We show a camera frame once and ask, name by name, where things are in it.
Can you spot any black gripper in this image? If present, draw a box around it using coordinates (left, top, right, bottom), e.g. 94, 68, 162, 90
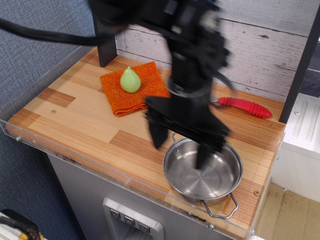
144, 93, 230, 170

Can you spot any silver pot with handles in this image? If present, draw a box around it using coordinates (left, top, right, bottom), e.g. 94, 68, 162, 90
163, 133, 243, 220

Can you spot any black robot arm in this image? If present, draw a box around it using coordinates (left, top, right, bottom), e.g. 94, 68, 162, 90
88, 0, 233, 169

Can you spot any orange knitted cloth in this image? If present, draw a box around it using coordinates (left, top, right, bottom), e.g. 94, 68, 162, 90
100, 61, 170, 117

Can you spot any green plastic pear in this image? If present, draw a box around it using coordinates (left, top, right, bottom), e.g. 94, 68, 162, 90
120, 66, 141, 93

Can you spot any grey cabinet with buttons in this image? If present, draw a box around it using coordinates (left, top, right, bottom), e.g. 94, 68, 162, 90
46, 152, 235, 240

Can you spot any white appliance at right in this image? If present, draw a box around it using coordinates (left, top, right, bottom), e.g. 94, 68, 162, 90
271, 93, 320, 202

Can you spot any clear acrylic table guard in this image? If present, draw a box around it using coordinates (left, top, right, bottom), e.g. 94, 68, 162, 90
0, 29, 284, 239

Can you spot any yellow object bottom left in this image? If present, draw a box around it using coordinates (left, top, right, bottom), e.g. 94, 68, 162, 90
18, 232, 44, 240

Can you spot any spoon with red handle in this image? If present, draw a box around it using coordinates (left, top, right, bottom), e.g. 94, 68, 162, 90
210, 95, 273, 119

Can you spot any dark left vertical post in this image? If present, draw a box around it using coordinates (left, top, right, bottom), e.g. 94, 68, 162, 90
93, 18, 118, 68

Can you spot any dark vertical post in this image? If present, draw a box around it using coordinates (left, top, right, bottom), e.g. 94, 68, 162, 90
278, 7, 320, 124
93, 18, 118, 68

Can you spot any dark right vertical post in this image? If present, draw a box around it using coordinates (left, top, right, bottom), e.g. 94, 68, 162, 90
278, 7, 320, 124

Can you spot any black sleeved cable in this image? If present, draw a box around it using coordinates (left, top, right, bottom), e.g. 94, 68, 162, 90
0, 17, 101, 47

